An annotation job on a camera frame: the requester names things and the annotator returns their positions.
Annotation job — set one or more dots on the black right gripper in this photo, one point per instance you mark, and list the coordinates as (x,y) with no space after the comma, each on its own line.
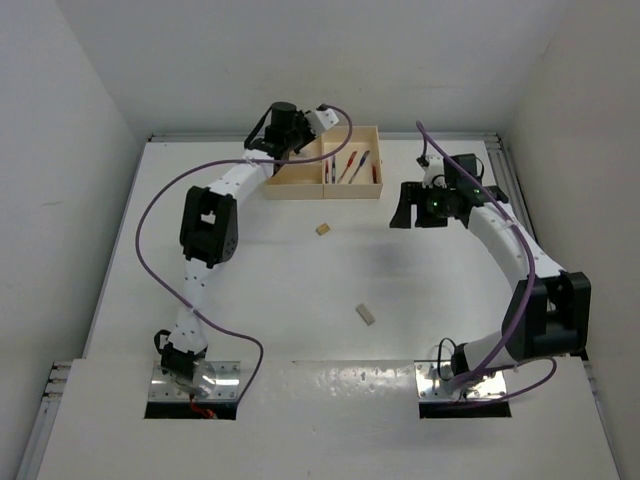
(413,193)

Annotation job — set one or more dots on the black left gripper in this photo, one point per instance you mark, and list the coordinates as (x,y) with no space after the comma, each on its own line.
(301,119)

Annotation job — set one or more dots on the blue gel pen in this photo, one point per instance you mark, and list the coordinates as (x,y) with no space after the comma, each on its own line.
(361,163)

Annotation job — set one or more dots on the small tan eraser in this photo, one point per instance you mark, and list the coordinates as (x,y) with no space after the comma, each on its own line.
(322,229)

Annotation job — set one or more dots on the grey speckled eraser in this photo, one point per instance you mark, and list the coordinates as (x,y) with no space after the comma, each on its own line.
(365,314)

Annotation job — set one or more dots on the red gel pen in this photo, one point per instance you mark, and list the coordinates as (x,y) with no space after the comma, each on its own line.
(347,166)

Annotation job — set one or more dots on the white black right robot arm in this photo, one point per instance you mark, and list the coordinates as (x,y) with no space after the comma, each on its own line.
(569,297)

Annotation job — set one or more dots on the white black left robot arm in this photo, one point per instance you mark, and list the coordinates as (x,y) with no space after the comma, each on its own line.
(209,228)

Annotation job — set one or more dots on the cream wooden compartment tray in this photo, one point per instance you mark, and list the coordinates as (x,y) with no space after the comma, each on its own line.
(306,181)

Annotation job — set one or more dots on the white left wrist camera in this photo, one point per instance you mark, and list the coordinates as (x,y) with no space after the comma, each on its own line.
(321,120)

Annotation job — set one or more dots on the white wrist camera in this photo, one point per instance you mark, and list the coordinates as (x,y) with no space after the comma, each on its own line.
(433,168)
(321,120)

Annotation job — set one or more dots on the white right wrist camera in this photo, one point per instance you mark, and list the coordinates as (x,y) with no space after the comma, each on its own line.
(433,168)

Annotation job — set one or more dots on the aluminium frame rail right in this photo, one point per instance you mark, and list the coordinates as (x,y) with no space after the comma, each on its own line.
(524,264)

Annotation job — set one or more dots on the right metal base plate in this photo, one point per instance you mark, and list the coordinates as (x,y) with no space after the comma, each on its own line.
(431,387)

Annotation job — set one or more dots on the metal base plate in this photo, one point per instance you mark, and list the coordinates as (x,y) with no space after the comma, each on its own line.
(212,381)
(431,387)

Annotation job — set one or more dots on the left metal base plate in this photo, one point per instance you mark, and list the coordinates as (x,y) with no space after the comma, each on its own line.
(212,381)

